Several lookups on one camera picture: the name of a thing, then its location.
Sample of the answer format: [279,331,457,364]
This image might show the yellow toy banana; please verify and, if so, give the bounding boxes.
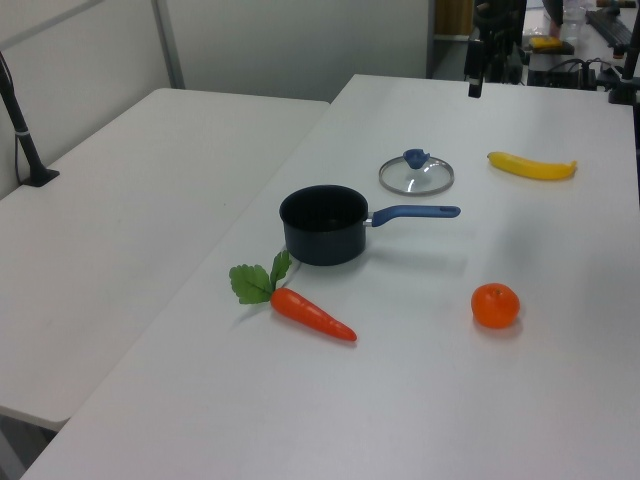
[486,151,579,182]

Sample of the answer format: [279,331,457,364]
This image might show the dark pot with blue handle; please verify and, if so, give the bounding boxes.
[278,184,462,267]

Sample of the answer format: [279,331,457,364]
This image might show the black camera stand pole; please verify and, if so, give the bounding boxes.
[0,49,61,188]

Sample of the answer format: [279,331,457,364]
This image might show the yellow object on black tray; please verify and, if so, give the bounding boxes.
[522,35,576,56]

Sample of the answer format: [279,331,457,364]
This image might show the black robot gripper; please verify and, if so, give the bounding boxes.
[464,0,527,99]

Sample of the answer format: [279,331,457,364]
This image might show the orange toy mandarin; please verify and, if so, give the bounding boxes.
[470,282,521,330]

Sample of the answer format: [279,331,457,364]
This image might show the black keyboard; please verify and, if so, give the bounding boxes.
[584,8,637,50]

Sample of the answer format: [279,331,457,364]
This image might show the orange toy carrot green leaves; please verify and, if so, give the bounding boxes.
[229,250,358,343]

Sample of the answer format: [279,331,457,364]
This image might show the black electronics box with cables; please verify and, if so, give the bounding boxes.
[526,57,614,92]

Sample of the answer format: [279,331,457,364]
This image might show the glass lid with blue knob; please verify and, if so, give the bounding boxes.
[378,148,456,196]

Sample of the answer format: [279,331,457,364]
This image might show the black clamp stand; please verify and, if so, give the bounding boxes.
[607,29,640,106]

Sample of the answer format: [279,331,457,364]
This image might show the grey partition post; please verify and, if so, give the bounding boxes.
[149,0,187,91]

